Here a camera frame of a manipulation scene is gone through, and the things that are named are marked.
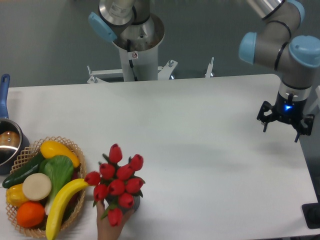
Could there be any orange fruit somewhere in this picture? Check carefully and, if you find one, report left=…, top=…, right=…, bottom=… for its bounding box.
left=16, top=201, right=45, bottom=228

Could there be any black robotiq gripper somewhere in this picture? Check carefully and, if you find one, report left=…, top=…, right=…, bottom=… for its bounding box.
left=256, top=93, right=315, bottom=143

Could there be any dark green cucumber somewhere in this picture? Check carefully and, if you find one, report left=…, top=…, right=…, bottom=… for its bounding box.
left=2, top=152, right=45, bottom=189

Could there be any red tulip bouquet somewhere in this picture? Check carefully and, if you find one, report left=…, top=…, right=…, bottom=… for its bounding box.
left=84, top=143, right=145, bottom=227

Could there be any blue handled saucepan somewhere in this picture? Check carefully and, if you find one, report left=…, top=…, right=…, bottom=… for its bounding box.
left=0, top=73, right=29, bottom=176

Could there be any yellow banana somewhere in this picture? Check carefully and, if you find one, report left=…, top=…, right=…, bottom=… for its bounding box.
left=45, top=178, right=89, bottom=240

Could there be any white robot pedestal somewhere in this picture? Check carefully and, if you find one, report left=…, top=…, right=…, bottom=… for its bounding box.
left=86, top=12, right=215, bottom=85

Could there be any yellow bell pepper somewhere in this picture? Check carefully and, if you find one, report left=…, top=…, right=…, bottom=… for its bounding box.
left=6, top=183, right=29, bottom=207

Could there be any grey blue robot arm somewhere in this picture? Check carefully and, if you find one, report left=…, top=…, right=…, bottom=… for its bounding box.
left=88, top=0, right=320, bottom=136

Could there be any person's hand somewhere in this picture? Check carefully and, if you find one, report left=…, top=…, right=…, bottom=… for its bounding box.
left=96, top=201, right=134, bottom=240

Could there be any yellow squash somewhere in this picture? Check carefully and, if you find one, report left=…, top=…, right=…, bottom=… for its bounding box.
left=40, top=140, right=80, bottom=168

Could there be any black device at table edge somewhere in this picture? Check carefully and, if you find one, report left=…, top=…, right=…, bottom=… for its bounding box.
left=301, top=202, right=320, bottom=229

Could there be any green bok choy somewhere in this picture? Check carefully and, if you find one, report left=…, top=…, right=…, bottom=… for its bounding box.
left=39, top=155, right=74, bottom=216

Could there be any beige round bun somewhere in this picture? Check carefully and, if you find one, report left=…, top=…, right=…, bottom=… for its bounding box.
left=22, top=173, right=52, bottom=201

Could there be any grey ribbed vase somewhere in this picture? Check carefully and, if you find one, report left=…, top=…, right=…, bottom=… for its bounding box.
left=104, top=194, right=141, bottom=216

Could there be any woven wicker basket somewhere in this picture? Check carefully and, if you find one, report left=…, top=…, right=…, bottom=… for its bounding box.
left=5, top=136, right=87, bottom=238

